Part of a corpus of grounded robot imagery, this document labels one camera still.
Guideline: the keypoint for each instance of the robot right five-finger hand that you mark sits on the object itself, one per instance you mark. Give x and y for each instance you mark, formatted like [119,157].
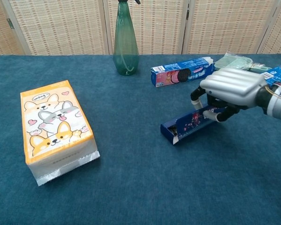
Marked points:
[234,82]

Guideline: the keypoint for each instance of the grey and blue box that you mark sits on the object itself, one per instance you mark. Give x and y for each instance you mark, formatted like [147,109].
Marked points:
[189,126]

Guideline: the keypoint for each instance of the green dustpan in bag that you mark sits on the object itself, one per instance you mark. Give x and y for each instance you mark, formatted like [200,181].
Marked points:
[234,62]

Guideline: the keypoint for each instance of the long blue cookie box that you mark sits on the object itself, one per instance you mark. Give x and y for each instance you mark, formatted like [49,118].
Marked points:
[177,75]

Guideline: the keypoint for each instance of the black screen hinge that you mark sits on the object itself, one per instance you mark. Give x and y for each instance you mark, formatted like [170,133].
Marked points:
[187,15]
[10,23]

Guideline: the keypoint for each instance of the green spray bottle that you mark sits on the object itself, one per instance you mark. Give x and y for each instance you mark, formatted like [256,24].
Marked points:
[125,51]

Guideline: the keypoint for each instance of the blue table cloth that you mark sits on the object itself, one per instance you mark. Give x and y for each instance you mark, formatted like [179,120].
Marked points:
[131,175]

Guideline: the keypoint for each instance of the orange corgi tissue pack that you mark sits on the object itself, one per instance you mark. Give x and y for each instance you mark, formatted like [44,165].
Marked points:
[53,117]

